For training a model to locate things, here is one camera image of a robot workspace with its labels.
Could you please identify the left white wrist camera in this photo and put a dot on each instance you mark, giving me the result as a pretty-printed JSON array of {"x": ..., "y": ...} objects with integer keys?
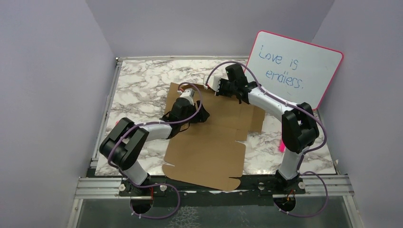
[{"x": 188, "y": 94}]

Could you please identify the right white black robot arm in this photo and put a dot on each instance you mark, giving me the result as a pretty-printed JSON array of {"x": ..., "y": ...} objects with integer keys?
[{"x": 298, "y": 124}]

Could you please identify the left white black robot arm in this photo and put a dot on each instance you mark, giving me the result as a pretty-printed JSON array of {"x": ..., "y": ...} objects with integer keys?
[{"x": 124, "y": 143}]

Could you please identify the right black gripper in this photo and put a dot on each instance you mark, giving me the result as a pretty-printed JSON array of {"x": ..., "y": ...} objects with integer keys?
[{"x": 220, "y": 92}]

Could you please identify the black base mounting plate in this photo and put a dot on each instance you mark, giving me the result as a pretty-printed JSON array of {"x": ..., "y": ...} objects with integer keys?
[{"x": 167, "y": 193}]

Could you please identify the pink marker pen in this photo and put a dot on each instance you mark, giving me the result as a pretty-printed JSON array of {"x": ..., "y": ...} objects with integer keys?
[{"x": 281, "y": 147}]

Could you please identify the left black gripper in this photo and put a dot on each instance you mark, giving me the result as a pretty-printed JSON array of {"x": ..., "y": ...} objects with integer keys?
[{"x": 201, "y": 117}]

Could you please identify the brown cardboard box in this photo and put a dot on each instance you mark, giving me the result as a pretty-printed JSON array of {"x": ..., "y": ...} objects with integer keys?
[{"x": 211, "y": 154}]

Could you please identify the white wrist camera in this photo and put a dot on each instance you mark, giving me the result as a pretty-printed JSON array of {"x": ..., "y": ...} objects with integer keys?
[
  {"x": 188, "y": 94},
  {"x": 212, "y": 83}
]

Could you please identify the pink framed whiteboard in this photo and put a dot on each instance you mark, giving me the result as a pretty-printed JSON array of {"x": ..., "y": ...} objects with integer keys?
[{"x": 292, "y": 69}]

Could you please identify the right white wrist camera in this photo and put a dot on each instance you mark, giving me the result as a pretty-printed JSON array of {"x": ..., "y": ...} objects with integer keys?
[{"x": 212, "y": 83}]

